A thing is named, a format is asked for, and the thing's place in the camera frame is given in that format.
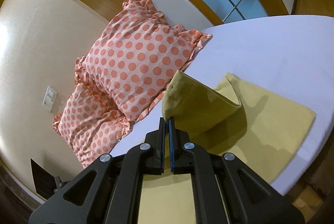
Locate lower pink polka-dot pillow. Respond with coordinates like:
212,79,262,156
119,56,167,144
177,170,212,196
53,83,133,168

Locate white wall switch plate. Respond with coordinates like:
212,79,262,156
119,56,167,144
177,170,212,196
42,86,57,112

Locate pink polka-dot pillow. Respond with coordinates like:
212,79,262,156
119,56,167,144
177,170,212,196
53,83,133,168
75,0,212,122

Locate white bed sheet mattress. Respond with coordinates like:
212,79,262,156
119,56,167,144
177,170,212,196
112,16,333,194

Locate dark bedside lamp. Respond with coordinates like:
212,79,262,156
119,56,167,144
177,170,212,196
30,159,68,200

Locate upper pink polka-dot pillow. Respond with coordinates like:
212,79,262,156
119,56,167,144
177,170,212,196
75,0,212,122

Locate khaki yellow pants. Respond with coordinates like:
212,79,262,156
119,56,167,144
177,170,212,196
138,73,316,223

